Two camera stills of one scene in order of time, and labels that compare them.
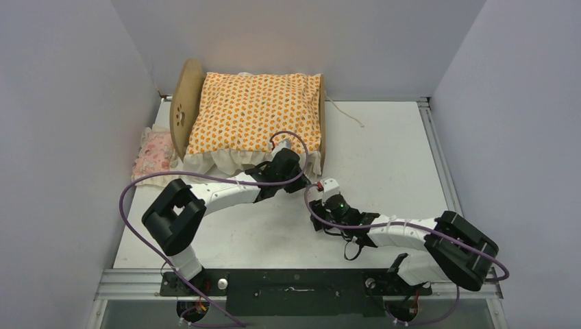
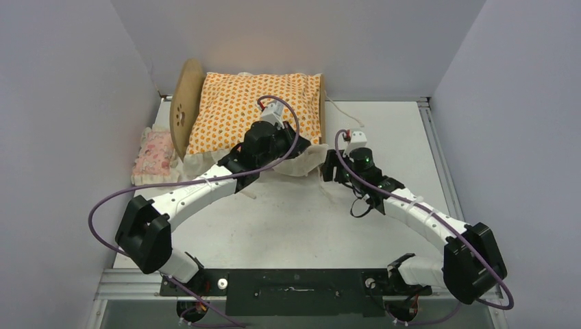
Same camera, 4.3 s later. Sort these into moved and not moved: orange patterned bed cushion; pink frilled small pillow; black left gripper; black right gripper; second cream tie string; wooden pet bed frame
Moved: black left gripper; black right gripper
Not moved: pink frilled small pillow; wooden pet bed frame; second cream tie string; orange patterned bed cushion
